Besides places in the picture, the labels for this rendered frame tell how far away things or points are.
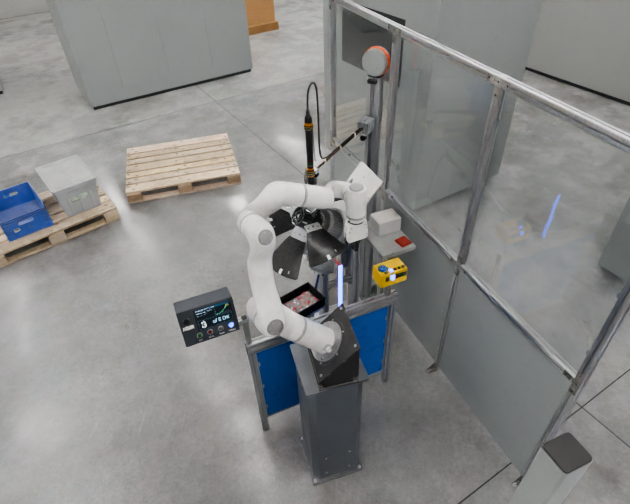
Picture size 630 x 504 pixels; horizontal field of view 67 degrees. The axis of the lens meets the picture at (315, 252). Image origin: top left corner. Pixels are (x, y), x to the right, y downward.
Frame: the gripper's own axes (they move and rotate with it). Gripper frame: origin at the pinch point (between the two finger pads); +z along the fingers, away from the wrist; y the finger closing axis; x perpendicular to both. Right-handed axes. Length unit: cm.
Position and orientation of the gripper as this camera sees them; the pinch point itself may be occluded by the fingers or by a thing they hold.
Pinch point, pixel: (355, 246)
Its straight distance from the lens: 215.0
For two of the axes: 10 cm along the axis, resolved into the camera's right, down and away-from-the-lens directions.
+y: 9.1, -2.9, 2.8
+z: 0.4, 7.6, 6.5
